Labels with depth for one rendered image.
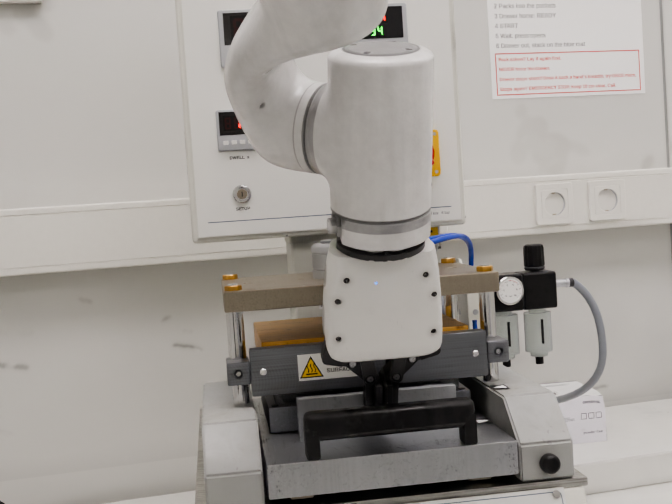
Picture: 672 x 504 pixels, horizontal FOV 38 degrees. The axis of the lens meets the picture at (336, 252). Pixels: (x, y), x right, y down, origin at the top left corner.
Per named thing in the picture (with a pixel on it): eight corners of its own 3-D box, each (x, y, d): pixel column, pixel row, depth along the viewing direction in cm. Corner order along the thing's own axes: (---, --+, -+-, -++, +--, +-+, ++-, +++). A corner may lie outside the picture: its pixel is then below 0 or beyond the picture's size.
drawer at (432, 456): (254, 431, 112) (249, 363, 111) (440, 413, 115) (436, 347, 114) (269, 509, 83) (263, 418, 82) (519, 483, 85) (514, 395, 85)
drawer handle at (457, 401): (305, 455, 85) (302, 410, 85) (472, 439, 87) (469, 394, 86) (307, 461, 83) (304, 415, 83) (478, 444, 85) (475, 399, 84)
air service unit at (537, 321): (458, 367, 121) (451, 249, 120) (571, 357, 123) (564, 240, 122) (469, 374, 116) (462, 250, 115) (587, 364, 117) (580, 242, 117)
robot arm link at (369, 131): (303, 211, 80) (406, 229, 76) (297, 51, 75) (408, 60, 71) (349, 182, 87) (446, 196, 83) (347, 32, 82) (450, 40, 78)
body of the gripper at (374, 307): (326, 250, 78) (329, 372, 82) (450, 241, 79) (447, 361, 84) (315, 217, 85) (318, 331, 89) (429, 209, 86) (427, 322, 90)
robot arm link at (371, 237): (332, 227, 77) (333, 262, 78) (441, 219, 78) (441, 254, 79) (319, 192, 84) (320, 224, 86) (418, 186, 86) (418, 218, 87)
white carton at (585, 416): (443, 437, 158) (440, 392, 158) (578, 423, 161) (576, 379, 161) (462, 455, 146) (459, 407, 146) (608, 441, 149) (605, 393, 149)
